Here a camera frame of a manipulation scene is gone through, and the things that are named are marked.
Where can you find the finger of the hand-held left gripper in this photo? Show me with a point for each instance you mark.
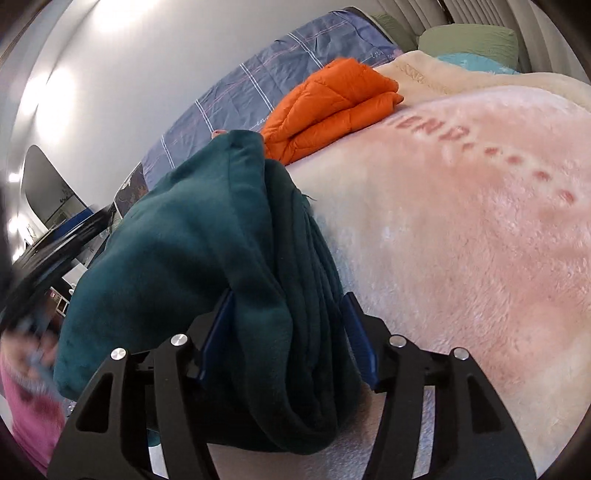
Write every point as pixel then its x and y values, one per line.
pixel 64 244

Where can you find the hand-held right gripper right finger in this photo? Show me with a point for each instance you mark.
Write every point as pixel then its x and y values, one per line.
pixel 362 346

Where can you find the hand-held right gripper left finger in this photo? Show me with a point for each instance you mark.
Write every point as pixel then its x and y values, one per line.
pixel 217 337

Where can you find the dark green hoodie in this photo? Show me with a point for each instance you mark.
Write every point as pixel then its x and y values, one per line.
pixel 184 249

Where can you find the dark printed blanket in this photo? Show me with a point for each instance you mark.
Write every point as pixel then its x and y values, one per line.
pixel 131 191

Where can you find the person's pink clothing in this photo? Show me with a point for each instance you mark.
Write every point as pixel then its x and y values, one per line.
pixel 32 424

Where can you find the pink fluffy blanket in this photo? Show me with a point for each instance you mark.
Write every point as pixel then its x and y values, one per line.
pixel 461 254

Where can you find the orange puffer jacket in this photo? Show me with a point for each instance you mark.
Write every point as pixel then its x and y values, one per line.
pixel 332 106

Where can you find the blue plaid bedsheet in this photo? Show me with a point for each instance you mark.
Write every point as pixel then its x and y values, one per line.
pixel 258 92

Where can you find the cream fluffy blanket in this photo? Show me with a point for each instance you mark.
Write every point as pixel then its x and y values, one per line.
pixel 485 83

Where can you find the teal cloth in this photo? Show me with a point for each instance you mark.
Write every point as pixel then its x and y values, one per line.
pixel 475 62

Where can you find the green pillow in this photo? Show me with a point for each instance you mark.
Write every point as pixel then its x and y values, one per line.
pixel 466 44
pixel 395 30

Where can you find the beige padded headboard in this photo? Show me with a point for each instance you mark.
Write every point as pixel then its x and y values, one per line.
pixel 485 11

